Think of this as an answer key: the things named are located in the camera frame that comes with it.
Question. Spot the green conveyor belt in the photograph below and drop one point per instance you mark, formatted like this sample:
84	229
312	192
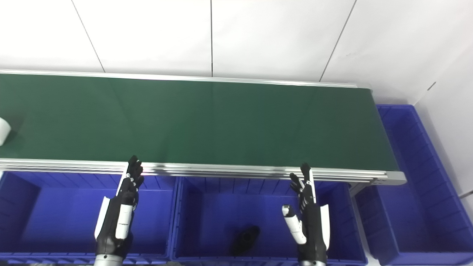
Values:
221	122

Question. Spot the black part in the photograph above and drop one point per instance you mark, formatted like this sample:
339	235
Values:
244	240

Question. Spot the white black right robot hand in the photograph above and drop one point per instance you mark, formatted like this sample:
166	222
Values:
313	225

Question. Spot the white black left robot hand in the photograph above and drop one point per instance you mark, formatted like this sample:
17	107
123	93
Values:
117	218

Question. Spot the white cylindrical part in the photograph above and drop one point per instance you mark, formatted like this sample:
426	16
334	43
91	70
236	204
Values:
3	131

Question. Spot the blue plastic bin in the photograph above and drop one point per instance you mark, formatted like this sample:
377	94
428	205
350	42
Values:
414	207
63	218
221	210

